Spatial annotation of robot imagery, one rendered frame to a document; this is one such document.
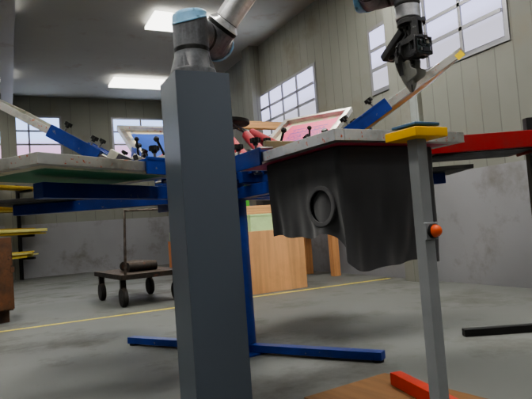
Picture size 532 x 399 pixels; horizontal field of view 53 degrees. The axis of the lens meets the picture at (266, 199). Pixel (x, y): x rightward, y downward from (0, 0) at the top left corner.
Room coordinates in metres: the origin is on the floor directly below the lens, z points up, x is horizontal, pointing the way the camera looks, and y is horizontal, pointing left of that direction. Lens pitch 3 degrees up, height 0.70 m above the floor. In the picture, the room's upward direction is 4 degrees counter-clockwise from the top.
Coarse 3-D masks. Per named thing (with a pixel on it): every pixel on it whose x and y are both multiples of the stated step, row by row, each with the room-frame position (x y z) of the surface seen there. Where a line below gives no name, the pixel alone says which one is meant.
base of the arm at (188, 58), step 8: (176, 48) 1.70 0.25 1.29; (184, 48) 1.68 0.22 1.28; (192, 48) 1.68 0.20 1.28; (200, 48) 1.69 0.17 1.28; (208, 48) 1.72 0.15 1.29; (176, 56) 1.70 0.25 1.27; (184, 56) 1.68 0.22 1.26; (192, 56) 1.67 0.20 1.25; (200, 56) 1.68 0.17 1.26; (208, 56) 1.72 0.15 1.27; (176, 64) 1.68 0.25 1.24; (184, 64) 1.68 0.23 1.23; (192, 64) 1.66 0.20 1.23; (200, 64) 1.67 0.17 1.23; (208, 64) 1.69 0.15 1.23
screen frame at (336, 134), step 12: (324, 132) 1.71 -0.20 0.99; (336, 132) 1.67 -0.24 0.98; (348, 132) 1.69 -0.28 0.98; (360, 132) 1.71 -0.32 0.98; (372, 132) 1.74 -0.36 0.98; (384, 132) 1.76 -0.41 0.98; (456, 132) 1.93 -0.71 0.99; (288, 144) 1.91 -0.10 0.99; (300, 144) 1.84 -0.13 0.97; (312, 144) 1.77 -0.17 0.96; (324, 144) 1.74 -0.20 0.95; (264, 156) 2.06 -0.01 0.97; (276, 156) 1.98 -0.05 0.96; (288, 156) 1.97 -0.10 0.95
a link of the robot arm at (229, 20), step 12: (228, 0) 1.78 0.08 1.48; (240, 0) 1.77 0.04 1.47; (252, 0) 1.79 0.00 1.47; (228, 12) 1.79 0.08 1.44; (240, 12) 1.79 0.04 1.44; (216, 24) 1.79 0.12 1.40; (228, 24) 1.80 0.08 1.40; (228, 36) 1.81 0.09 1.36; (216, 48) 1.81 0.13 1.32; (228, 48) 1.87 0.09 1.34; (216, 60) 1.88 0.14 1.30
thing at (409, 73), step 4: (408, 60) 1.57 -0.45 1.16; (404, 64) 1.58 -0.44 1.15; (408, 64) 1.57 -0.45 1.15; (404, 68) 1.58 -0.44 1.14; (408, 68) 1.57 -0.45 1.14; (412, 68) 1.56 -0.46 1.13; (404, 72) 1.58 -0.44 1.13; (408, 72) 1.57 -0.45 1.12; (412, 72) 1.56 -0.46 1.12; (416, 72) 1.55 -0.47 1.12; (404, 76) 1.58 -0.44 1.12; (408, 76) 1.57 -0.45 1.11; (412, 76) 1.56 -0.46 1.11; (404, 80) 1.58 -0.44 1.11; (408, 80) 1.58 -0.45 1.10; (408, 84) 1.59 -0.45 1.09; (408, 88) 1.59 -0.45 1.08
